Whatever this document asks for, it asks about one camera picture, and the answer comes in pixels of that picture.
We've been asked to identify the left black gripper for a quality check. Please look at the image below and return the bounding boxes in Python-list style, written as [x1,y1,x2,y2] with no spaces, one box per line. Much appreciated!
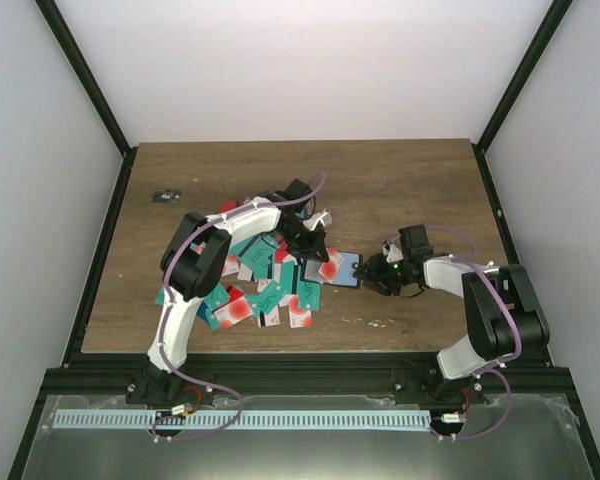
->
[276,218,328,263]

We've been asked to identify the black card holder wallet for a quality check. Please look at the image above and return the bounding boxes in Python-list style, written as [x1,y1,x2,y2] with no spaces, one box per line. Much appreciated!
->
[301,248,363,289]

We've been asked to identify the white red circle card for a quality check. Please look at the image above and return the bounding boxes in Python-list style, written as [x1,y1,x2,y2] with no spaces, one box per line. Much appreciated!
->
[209,297,253,330]
[318,248,344,283]
[288,295,313,328]

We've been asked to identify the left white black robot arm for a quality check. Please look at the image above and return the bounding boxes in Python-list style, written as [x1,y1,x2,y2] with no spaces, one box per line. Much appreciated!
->
[147,173,329,404]

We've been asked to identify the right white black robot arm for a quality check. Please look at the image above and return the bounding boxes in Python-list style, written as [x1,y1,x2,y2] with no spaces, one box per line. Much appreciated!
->
[354,224,550,403]

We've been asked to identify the teal VIP card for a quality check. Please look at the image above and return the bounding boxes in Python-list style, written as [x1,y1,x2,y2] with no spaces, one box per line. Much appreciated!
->
[296,280,321,311]

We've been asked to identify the teal card centre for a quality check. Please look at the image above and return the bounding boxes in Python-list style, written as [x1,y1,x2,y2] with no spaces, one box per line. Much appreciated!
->
[237,236,278,272]

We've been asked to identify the small black tag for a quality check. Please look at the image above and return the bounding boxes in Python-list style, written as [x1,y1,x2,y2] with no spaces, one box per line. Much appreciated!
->
[152,189,182,203]

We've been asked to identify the light blue slotted strip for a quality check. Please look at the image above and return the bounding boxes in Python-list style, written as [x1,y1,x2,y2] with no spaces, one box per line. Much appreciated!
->
[52,409,431,432]

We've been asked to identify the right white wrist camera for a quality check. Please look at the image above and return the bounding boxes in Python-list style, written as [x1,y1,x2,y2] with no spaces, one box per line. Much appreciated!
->
[382,240,404,263]

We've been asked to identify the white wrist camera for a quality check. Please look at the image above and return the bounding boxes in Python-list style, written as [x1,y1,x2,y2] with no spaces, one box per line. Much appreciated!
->
[382,240,404,263]
[303,210,333,231]

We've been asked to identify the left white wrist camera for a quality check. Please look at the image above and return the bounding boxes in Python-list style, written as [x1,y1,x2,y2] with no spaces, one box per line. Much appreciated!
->
[303,210,333,231]

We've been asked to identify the black front rail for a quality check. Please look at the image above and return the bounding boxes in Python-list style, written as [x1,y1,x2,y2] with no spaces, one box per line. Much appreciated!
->
[44,351,571,401]

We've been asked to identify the right black frame post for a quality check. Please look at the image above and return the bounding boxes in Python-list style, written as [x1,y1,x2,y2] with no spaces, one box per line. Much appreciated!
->
[474,0,575,151]

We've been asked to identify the black frame post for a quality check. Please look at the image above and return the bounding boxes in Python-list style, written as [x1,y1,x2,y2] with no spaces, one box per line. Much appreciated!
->
[474,0,575,151]
[33,0,132,156]

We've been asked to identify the left black frame post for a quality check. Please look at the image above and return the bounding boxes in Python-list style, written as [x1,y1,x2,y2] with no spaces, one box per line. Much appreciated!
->
[33,0,132,156]

